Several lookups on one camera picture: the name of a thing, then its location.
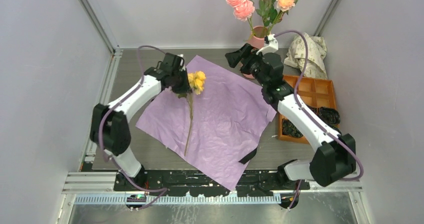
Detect black rolled ribbon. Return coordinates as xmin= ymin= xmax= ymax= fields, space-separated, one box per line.
xmin=318 ymin=106 xmax=341 ymax=126

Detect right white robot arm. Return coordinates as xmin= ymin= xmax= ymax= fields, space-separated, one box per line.
xmin=224 ymin=43 xmax=357 ymax=190

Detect yellow flower bunch stems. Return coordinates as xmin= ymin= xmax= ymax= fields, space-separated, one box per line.
xmin=177 ymin=71 xmax=206 ymax=157

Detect black ribbon with gold text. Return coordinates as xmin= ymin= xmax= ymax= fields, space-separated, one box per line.
xmin=238 ymin=148 xmax=257 ymax=165

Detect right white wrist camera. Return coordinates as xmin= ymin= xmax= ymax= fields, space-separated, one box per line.
xmin=256 ymin=34 xmax=279 ymax=55

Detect orange compartment tray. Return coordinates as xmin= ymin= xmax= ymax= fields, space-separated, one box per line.
xmin=276 ymin=77 xmax=337 ymax=145

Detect purple wrapping paper sheet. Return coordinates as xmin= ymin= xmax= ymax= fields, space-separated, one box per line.
xmin=136 ymin=56 xmax=276 ymax=190

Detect white flower with leaves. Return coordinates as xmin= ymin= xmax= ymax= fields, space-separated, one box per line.
xmin=256 ymin=0 xmax=282 ymax=38

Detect crumpled printed paper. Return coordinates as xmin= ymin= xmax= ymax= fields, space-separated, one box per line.
xmin=284 ymin=32 xmax=328 ymax=80

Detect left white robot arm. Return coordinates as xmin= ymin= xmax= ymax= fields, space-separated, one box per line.
xmin=89 ymin=52 xmax=191 ymax=191

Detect pink cylindrical vase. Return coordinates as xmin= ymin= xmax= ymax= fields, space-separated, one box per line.
xmin=241 ymin=25 xmax=271 ymax=80

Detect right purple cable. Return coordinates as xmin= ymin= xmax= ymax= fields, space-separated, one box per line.
xmin=273 ymin=29 xmax=365 ymax=211

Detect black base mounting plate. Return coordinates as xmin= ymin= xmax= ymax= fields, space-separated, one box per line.
xmin=113 ymin=169 xmax=311 ymax=210

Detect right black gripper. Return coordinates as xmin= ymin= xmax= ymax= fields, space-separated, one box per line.
xmin=225 ymin=43 xmax=268 ymax=88

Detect pink flower stem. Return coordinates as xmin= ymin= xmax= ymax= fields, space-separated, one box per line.
xmin=225 ymin=0 xmax=255 ymax=32

